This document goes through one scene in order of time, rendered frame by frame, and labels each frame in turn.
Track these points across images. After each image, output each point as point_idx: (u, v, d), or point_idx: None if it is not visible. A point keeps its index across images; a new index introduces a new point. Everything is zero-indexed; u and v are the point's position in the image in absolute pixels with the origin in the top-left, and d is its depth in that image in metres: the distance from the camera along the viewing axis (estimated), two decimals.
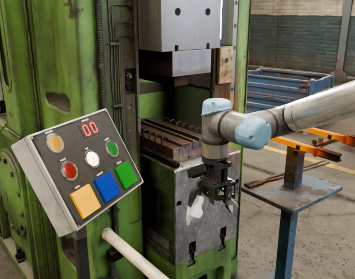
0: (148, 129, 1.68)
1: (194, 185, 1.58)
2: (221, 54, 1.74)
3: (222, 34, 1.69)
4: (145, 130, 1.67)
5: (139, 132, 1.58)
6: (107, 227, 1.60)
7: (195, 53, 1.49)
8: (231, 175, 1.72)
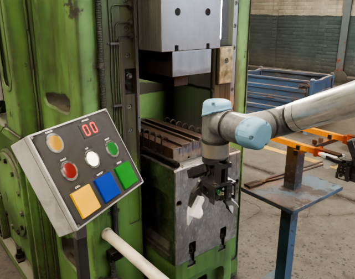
0: (148, 129, 1.68)
1: (194, 185, 1.58)
2: (221, 54, 1.74)
3: (222, 34, 1.69)
4: (145, 130, 1.67)
5: (139, 132, 1.58)
6: (107, 227, 1.60)
7: (195, 53, 1.49)
8: (231, 175, 1.72)
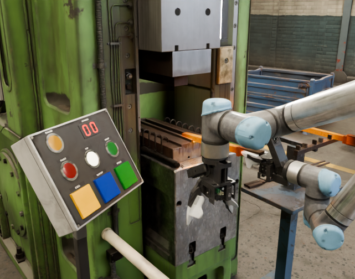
0: (148, 129, 1.68)
1: (194, 185, 1.58)
2: (221, 54, 1.74)
3: (222, 34, 1.69)
4: (145, 130, 1.67)
5: (139, 132, 1.58)
6: (107, 227, 1.60)
7: (195, 53, 1.49)
8: (231, 175, 1.72)
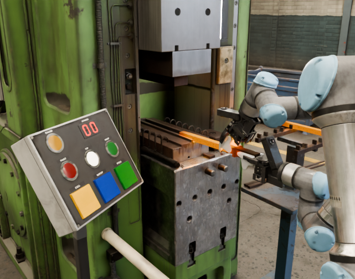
0: (148, 129, 1.68)
1: (194, 185, 1.58)
2: (221, 54, 1.74)
3: (222, 34, 1.69)
4: (145, 130, 1.67)
5: (139, 132, 1.58)
6: (107, 227, 1.60)
7: (195, 53, 1.49)
8: (231, 175, 1.72)
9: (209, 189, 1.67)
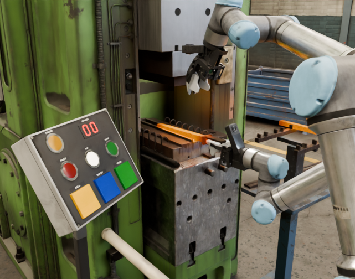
0: (148, 129, 1.68)
1: (194, 185, 1.58)
2: None
3: None
4: (145, 130, 1.67)
5: (139, 132, 1.58)
6: (107, 227, 1.60)
7: (195, 53, 1.49)
8: (231, 175, 1.72)
9: (209, 189, 1.67)
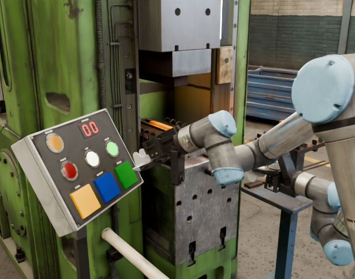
0: (148, 129, 1.68)
1: (194, 185, 1.58)
2: (221, 54, 1.74)
3: (222, 34, 1.69)
4: (145, 130, 1.67)
5: (139, 132, 1.58)
6: (107, 227, 1.60)
7: (195, 53, 1.49)
8: None
9: (209, 189, 1.67)
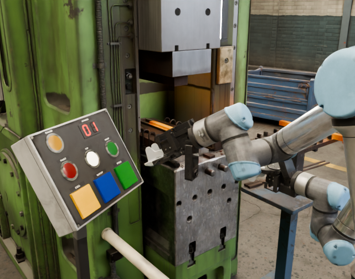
0: (148, 129, 1.68)
1: (194, 185, 1.58)
2: (221, 54, 1.74)
3: (222, 34, 1.69)
4: (145, 130, 1.67)
5: (139, 132, 1.58)
6: (107, 227, 1.60)
7: (195, 53, 1.49)
8: (231, 175, 1.72)
9: (209, 189, 1.67)
